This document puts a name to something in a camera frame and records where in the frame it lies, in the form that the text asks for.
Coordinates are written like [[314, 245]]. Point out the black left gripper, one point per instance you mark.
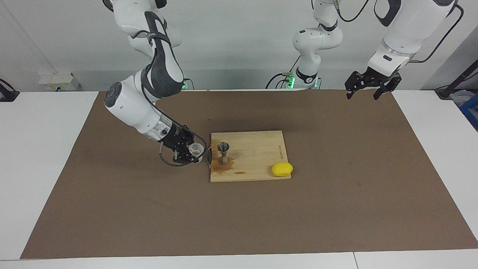
[[381, 76]]

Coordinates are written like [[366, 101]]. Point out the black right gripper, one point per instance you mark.
[[176, 140]]

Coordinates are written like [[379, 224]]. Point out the steel double jigger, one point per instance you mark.
[[223, 149]]

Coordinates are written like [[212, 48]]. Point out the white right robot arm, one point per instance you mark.
[[127, 104]]

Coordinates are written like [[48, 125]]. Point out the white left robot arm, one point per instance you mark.
[[399, 33]]

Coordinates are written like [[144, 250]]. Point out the wooden cutting board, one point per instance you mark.
[[257, 153]]

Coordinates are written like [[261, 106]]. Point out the black stand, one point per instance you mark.
[[459, 80]]

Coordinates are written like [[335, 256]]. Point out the yellow lemon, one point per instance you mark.
[[282, 169]]

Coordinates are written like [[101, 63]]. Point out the blue box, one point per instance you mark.
[[471, 110]]

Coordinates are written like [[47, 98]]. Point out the brown table mat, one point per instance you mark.
[[336, 205]]

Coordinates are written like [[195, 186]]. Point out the white power strip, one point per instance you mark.
[[58, 81]]

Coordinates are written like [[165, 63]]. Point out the black table clamp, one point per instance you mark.
[[7, 93]]

